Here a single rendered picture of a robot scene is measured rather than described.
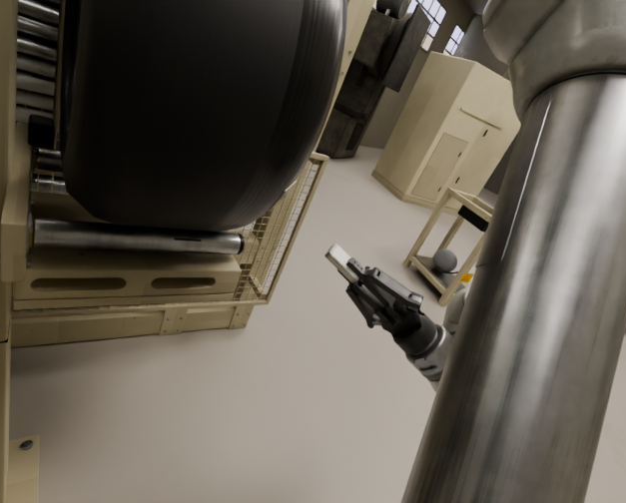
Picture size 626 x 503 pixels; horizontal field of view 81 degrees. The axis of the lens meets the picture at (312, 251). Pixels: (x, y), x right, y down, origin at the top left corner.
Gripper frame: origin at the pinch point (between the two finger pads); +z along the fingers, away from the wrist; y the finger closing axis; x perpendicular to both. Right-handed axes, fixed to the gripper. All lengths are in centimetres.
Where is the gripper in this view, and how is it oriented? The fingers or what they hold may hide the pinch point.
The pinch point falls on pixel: (343, 262)
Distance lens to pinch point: 64.3
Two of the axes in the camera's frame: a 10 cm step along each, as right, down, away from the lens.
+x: 4.3, -5.8, 6.9
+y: -5.6, 4.3, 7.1
